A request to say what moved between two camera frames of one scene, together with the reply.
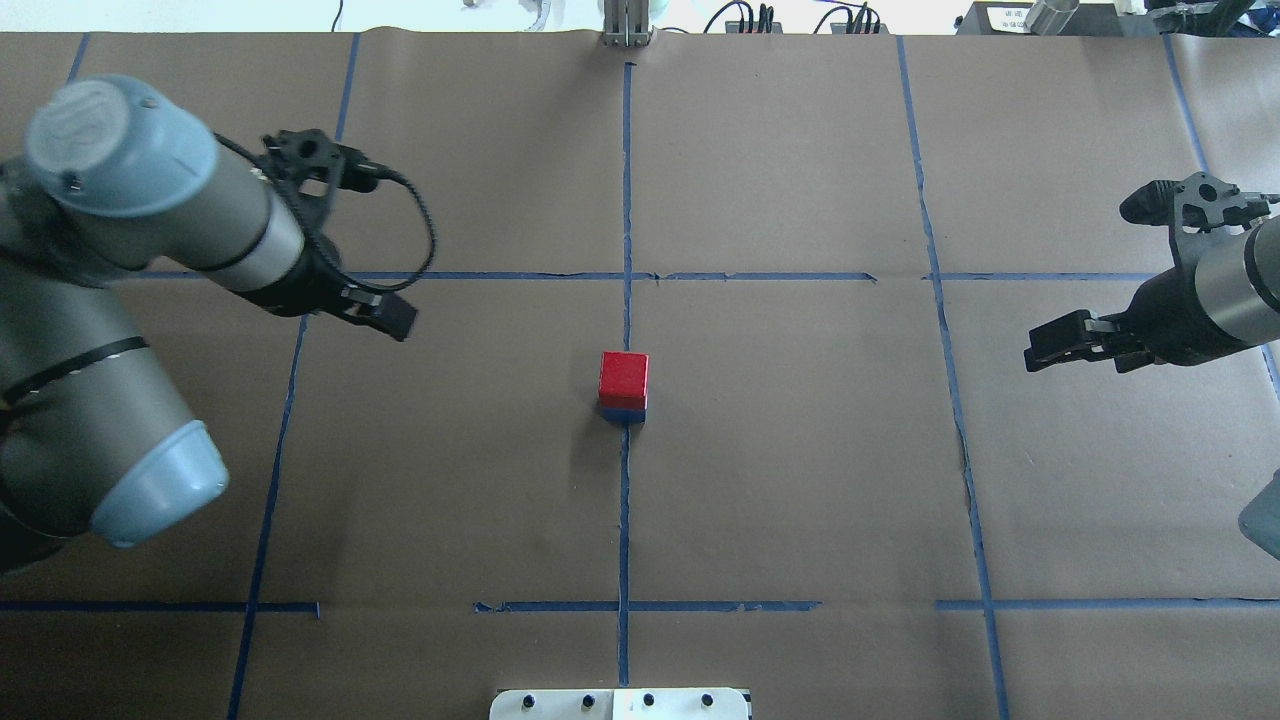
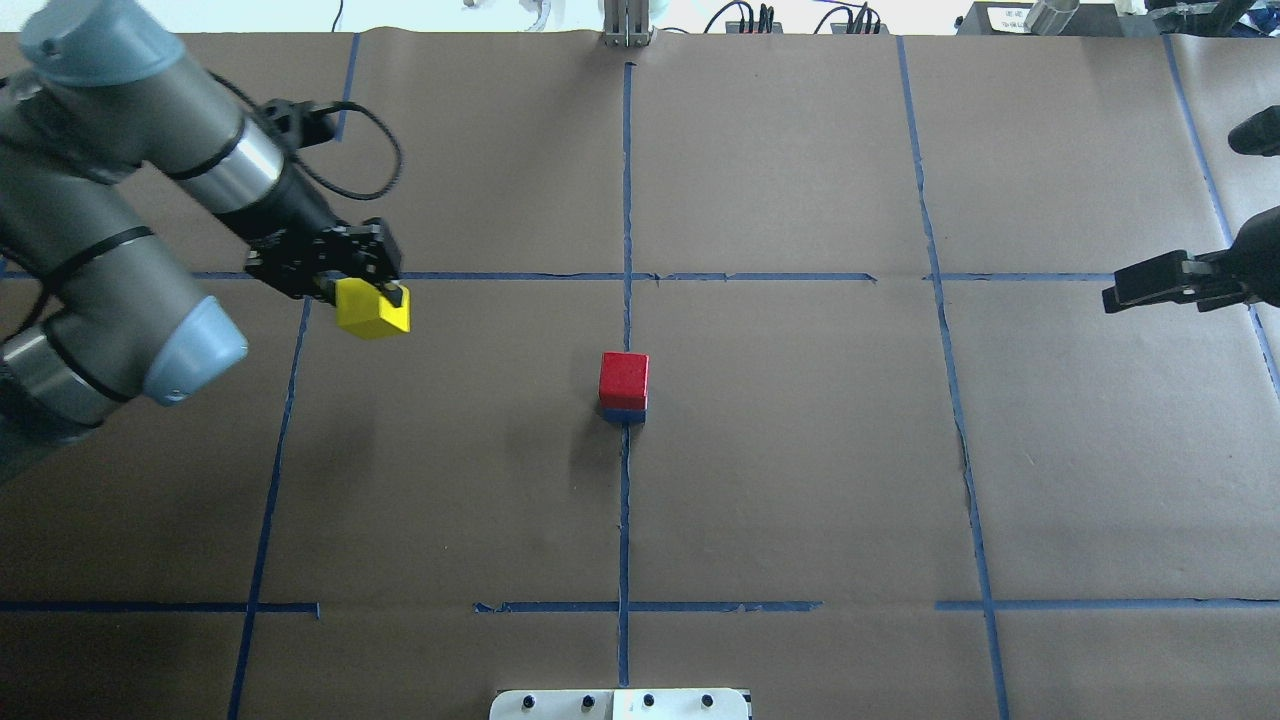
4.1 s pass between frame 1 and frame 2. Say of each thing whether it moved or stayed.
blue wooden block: stayed
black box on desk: stayed
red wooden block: stayed
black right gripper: moved
